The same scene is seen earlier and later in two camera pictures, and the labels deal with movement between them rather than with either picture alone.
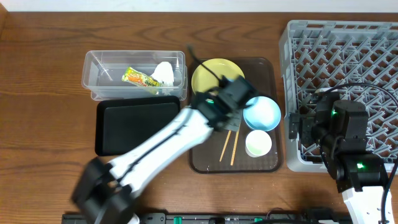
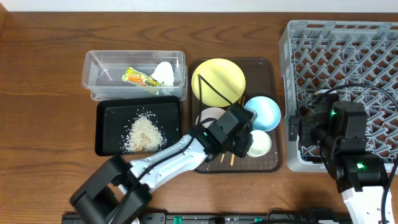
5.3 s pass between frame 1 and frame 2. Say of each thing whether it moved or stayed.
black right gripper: stayed
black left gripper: moved
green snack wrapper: stayed
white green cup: stayed
